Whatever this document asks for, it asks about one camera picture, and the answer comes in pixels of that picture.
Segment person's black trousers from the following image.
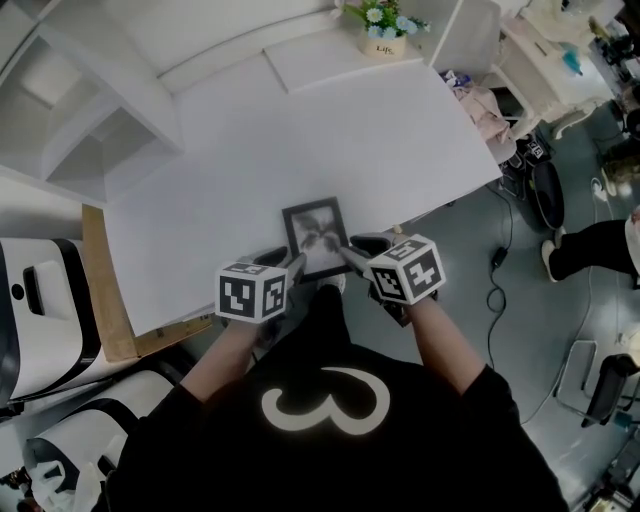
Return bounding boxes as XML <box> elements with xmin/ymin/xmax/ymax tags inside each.
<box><xmin>259</xmin><ymin>285</ymin><xmax>352</xmax><ymax>362</ymax></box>

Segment person's black printed shirt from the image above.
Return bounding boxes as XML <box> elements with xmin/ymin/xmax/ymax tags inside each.
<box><xmin>104</xmin><ymin>343</ymin><xmax>571</xmax><ymax>512</ymax></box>

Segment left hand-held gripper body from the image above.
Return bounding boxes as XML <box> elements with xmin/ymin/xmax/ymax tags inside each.
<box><xmin>214</xmin><ymin>246</ymin><xmax>292</xmax><ymax>331</ymax></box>

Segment black round stool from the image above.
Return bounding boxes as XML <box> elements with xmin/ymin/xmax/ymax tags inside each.
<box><xmin>530</xmin><ymin>160</ymin><xmax>566</xmax><ymax>231</ymax></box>

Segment person's left forearm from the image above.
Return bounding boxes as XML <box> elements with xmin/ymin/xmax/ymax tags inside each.
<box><xmin>178</xmin><ymin>319</ymin><xmax>262</xmax><ymax>403</ymax></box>

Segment black boxy device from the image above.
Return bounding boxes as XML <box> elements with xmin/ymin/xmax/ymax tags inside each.
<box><xmin>517</xmin><ymin>133</ymin><xmax>552</xmax><ymax>162</ymax></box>

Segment black picture frame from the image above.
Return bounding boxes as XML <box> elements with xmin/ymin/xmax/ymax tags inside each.
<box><xmin>281</xmin><ymin>196</ymin><xmax>354</xmax><ymax>279</ymax></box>

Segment black power adapter with cable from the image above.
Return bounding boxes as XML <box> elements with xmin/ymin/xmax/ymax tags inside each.
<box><xmin>485</xmin><ymin>184</ymin><xmax>516</xmax><ymax>371</ymax></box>

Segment wooden board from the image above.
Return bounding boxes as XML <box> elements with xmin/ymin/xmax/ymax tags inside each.
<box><xmin>81</xmin><ymin>203</ymin><xmax>214</xmax><ymax>364</ymax></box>

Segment potted blue and white flowers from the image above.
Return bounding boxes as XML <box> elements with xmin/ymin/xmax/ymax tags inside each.
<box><xmin>331</xmin><ymin>0</ymin><xmax>432</xmax><ymax>60</ymax></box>

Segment ornate white table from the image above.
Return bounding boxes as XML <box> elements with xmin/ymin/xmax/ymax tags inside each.
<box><xmin>490</xmin><ymin>0</ymin><xmax>624</xmax><ymax>142</ymax></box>

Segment black metal-framed chair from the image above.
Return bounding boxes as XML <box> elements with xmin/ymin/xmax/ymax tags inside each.
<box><xmin>553</xmin><ymin>339</ymin><xmax>640</xmax><ymax>429</ymax></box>

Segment white and black machine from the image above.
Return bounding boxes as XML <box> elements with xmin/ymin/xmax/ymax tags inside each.
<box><xmin>23</xmin><ymin>368</ymin><xmax>177</xmax><ymax>512</ymax></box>
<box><xmin>0</xmin><ymin>237</ymin><xmax>107</xmax><ymax>407</ymax></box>

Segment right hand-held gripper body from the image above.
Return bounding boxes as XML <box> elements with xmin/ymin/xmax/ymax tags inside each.
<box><xmin>367</xmin><ymin>233</ymin><xmax>447</xmax><ymax>329</ymax></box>

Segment person's right forearm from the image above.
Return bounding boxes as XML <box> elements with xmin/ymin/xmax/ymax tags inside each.
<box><xmin>403</xmin><ymin>298</ymin><xmax>489</xmax><ymax>397</ymax></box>

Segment pink cloth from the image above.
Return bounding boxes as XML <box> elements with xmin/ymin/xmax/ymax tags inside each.
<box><xmin>449</xmin><ymin>82</ymin><xmax>512</xmax><ymax>162</ymax></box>

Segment white shelf unit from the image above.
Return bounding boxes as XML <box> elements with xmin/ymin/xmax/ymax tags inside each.
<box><xmin>0</xmin><ymin>0</ymin><xmax>187</xmax><ymax>204</ymax></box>

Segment teal object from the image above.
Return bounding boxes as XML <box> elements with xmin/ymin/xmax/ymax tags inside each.
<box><xmin>558</xmin><ymin>41</ymin><xmax>585</xmax><ymax>77</ymax></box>

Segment white plastic bag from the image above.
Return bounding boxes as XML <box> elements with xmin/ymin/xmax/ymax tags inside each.
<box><xmin>27</xmin><ymin>458</ymin><xmax>104</xmax><ymax>512</ymax></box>

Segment white raised box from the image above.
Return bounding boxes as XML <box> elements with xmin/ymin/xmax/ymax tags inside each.
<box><xmin>262</xmin><ymin>33</ymin><xmax>425</xmax><ymax>95</ymax></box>

